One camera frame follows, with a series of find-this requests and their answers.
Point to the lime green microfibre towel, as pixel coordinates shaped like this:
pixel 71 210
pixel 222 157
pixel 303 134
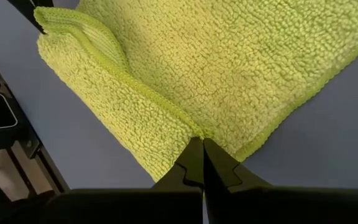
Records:
pixel 213 71

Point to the black metal table frame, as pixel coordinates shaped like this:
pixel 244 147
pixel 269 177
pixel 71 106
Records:
pixel 34 141

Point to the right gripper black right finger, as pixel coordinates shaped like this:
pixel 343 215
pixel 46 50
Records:
pixel 219 168

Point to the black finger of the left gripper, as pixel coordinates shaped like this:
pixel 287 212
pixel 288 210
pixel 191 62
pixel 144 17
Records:
pixel 26 9

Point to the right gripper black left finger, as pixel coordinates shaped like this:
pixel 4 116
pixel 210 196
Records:
pixel 191 168

